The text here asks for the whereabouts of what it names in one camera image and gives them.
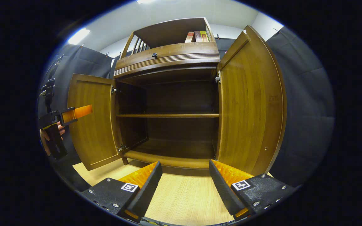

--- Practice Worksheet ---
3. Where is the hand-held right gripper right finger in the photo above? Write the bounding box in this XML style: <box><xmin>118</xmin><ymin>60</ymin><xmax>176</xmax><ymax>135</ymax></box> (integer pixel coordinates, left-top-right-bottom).
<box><xmin>209</xmin><ymin>159</ymin><xmax>301</xmax><ymax>220</ymax></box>

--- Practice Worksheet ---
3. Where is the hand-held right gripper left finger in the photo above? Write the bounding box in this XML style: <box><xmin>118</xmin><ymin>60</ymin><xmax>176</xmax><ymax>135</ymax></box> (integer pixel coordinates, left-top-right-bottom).
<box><xmin>80</xmin><ymin>161</ymin><xmax>163</xmax><ymax>223</ymax></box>

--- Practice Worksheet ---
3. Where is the black backdrop cloth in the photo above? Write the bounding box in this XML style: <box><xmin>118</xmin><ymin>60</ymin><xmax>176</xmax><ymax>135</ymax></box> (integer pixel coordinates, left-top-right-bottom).
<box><xmin>37</xmin><ymin>27</ymin><xmax>335</xmax><ymax>189</ymax></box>

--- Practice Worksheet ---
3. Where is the narrow ceiling light panel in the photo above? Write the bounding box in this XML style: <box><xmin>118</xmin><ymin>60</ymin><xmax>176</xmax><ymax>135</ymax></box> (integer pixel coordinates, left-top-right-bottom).
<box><xmin>67</xmin><ymin>28</ymin><xmax>91</xmax><ymax>45</ymax></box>

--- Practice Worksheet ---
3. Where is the wooden cabinet door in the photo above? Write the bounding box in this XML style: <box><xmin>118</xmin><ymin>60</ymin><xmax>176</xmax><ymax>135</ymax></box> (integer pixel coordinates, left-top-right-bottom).
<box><xmin>67</xmin><ymin>74</ymin><xmax>128</xmax><ymax>171</ymax></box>
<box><xmin>216</xmin><ymin>25</ymin><xmax>287</xmax><ymax>176</ymax></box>

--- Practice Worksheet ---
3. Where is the wooden cabinet shelf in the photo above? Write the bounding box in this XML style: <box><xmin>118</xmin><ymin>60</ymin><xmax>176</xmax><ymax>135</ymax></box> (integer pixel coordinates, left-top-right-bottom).
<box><xmin>116</xmin><ymin>114</ymin><xmax>220</xmax><ymax>118</ymax></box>

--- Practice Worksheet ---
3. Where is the wooden cabinet drawer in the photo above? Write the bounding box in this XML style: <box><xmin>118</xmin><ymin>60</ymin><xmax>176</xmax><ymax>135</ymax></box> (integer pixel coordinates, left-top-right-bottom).
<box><xmin>114</xmin><ymin>42</ymin><xmax>221</xmax><ymax>77</ymax></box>

